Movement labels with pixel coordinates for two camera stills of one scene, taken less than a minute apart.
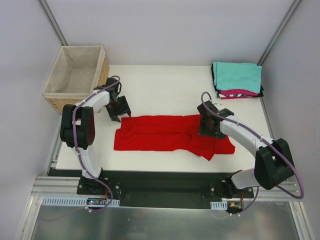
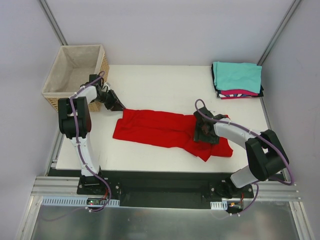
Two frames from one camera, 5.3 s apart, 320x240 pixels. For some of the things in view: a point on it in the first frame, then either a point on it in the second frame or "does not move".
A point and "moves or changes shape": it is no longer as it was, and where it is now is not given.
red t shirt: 169,133 moves or changes shape
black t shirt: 261,94 does not move
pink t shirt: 237,93 does not move
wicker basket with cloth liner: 77,71 does not move
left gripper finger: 125,106 to 113,103
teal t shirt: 240,76 does not move
